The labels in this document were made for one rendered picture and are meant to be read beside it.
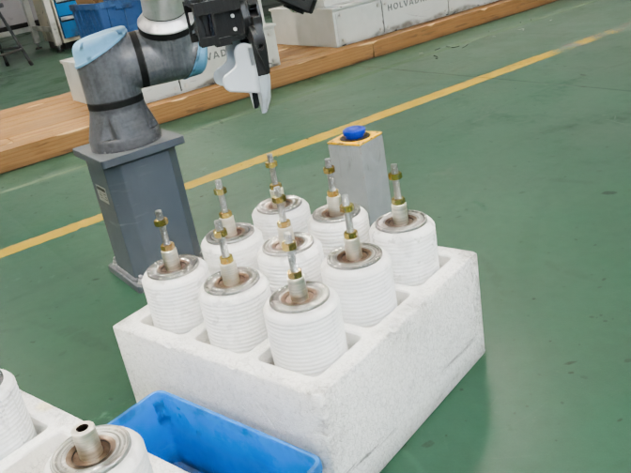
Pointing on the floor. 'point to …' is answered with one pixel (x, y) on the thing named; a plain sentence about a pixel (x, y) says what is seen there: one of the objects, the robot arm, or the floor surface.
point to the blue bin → (209, 439)
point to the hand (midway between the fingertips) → (263, 99)
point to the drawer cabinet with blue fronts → (69, 32)
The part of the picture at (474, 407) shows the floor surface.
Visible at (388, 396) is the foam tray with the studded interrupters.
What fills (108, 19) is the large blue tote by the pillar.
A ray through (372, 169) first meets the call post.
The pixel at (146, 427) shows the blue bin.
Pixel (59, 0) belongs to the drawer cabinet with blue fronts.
